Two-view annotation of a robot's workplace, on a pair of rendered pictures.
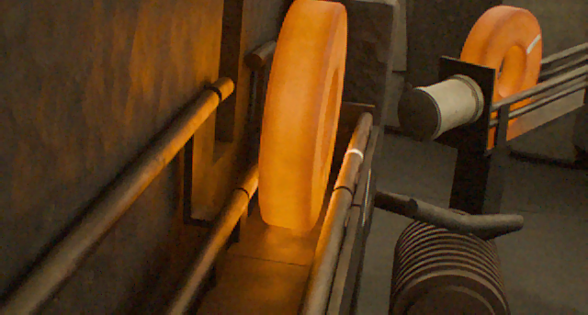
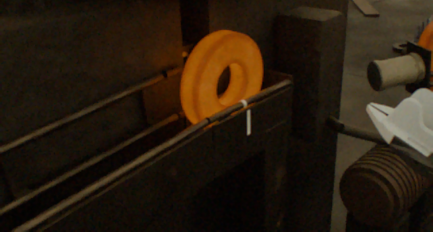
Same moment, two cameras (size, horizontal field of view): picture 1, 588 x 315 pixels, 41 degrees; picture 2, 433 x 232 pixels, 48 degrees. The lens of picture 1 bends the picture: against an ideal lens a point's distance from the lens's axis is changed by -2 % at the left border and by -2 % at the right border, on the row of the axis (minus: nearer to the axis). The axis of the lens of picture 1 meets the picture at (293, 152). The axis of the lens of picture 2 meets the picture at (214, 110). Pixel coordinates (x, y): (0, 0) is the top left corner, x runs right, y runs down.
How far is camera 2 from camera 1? 0.42 m
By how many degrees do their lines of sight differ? 35
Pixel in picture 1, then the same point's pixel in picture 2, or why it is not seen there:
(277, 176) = (187, 109)
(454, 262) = (377, 161)
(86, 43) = (51, 67)
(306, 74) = (194, 69)
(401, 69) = not seen: outside the picture
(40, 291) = (17, 141)
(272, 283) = not seen: hidden behind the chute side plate
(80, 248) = (41, 130)
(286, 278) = not seen: hidden behind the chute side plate
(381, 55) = (316, 47)
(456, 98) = (400, 67)
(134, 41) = (89, 62)
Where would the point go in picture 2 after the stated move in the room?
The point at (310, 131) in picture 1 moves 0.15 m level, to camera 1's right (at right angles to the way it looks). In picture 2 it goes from (193, 93) to (290, 116)
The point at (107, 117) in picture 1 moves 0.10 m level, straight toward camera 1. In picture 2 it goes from (72, 88) to (15, 121)
